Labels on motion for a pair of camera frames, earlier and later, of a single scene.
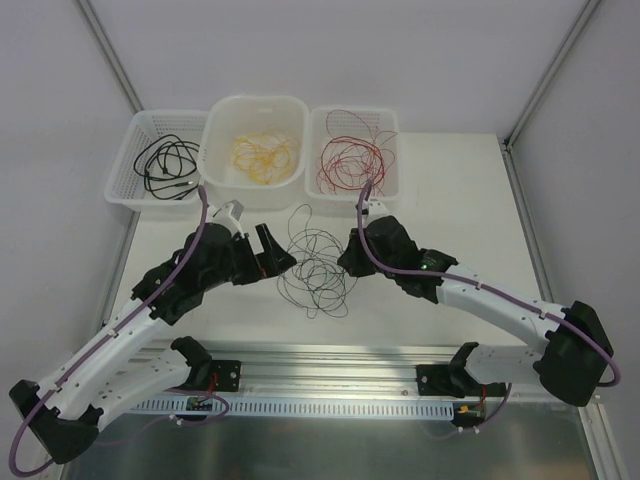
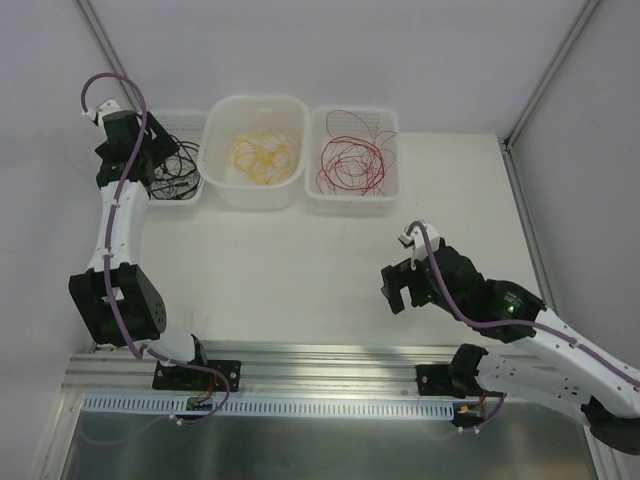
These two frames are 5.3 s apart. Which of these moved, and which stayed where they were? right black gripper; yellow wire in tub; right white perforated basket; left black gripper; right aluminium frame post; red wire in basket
Moved: left black gripper; right black gripper
Stayed: yellow wire in tub; right white perforated basket; red wire in basket; right aluminium frame post
